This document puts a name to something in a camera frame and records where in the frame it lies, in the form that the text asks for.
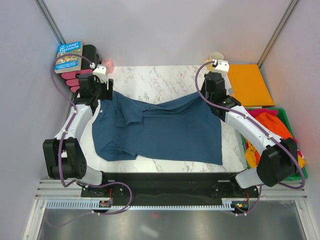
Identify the blue t shirt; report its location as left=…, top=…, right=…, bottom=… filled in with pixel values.
left=92, top=91, right=223, bottom=166

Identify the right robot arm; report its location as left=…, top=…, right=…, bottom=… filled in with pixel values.
left=200, top=71, right=303, bottom=197

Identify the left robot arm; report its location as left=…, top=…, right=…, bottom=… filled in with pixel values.
left=42, top=73, right=114, bottom=197

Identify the white board under folder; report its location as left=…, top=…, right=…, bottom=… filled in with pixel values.
left=225, top=77, right=235, bottom=97

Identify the small pink box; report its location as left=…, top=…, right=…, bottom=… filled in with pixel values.
left=101, top=60, right=115, bottom=74

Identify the black pink organizer rack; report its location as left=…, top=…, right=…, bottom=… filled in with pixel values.
left=61, top=44, right=101, bottom=93

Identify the orange folder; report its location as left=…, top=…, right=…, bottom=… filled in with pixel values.
left=228, top=64, right=275, bottom=107

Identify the yellow mug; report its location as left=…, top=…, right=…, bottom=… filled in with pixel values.
left=205, top=52, right=224, bottom=67

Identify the blue treehouse book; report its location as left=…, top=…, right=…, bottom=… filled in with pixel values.
left=54, top=41, right=83, bottom=74

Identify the magenta t shirt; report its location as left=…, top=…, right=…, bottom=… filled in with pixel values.
left=245, top=108, right=298, bottom=168

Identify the orange t shirt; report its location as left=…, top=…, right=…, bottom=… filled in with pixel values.
left=249, top=109, right=293, bottom=140

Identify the yellow t shirt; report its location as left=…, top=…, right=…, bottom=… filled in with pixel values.
left=244, top=139, right=306, bottom=168

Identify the green plastic bin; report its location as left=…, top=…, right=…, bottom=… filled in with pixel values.
left=241, top=107, right=308, bottom=179

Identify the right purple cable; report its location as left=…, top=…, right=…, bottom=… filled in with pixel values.
left=194, top=59, right=306, bottom=217

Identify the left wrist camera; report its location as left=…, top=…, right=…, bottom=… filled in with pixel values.
left=89, top=62, right=108, bottom=84

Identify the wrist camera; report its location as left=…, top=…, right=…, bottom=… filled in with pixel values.
left=212, top=59, right=230, bottom=77
left=89, top=62, right=108, bottom=84

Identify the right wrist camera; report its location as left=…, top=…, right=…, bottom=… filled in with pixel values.
left=212, top=59, right=230, bottom=77

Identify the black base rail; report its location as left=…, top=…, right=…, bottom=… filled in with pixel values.
left=81, top=172, right=258, bottom=205

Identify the white slotted cable duct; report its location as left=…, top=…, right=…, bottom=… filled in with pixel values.
left=45, top=199, right=236, bottom=211

